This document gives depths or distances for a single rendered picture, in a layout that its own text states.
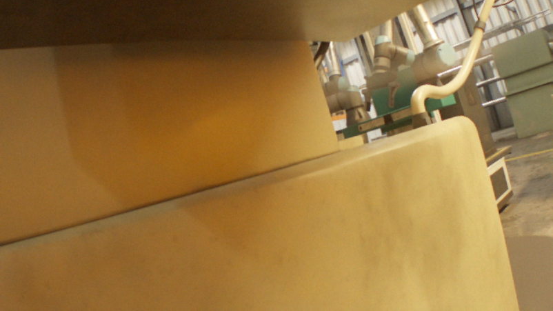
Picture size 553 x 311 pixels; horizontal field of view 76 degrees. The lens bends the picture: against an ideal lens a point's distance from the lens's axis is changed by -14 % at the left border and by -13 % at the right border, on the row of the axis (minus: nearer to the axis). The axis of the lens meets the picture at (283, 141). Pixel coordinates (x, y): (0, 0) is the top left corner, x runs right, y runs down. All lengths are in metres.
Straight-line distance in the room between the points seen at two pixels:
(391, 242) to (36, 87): 0.44
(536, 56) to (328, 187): 6.14
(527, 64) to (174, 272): 6.36
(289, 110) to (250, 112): 0.07
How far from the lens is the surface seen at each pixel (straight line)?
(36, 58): 0.44
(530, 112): 6.52
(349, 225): 0.47
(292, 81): 0.60
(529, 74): 6.62
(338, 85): 2.14
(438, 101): 2.01
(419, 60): 2.06
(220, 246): 0.35
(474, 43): 1.53
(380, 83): 1.75
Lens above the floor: 0.60
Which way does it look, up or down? 3 degrees up
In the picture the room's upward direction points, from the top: 16 degrees counter-clockwise
